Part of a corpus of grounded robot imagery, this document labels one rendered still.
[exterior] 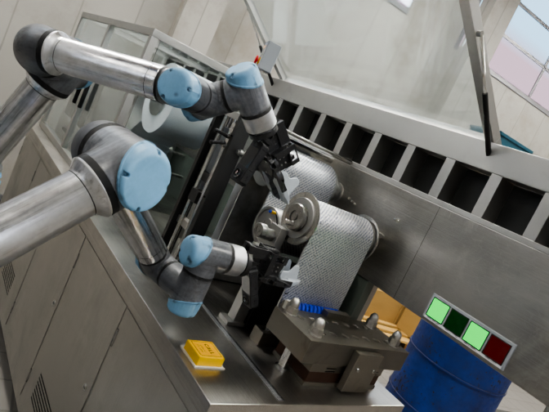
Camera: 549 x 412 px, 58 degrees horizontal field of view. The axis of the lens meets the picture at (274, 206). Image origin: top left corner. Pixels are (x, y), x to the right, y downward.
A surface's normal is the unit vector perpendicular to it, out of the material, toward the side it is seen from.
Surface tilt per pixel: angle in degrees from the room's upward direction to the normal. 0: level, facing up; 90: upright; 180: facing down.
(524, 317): 90
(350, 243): 90
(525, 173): 90
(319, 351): 90
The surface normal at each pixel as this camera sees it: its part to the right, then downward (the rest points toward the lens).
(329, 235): 0.53, 0.36
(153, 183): 0.79, 0.35
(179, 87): -0.26, 0.02
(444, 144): -0.74, -0.25
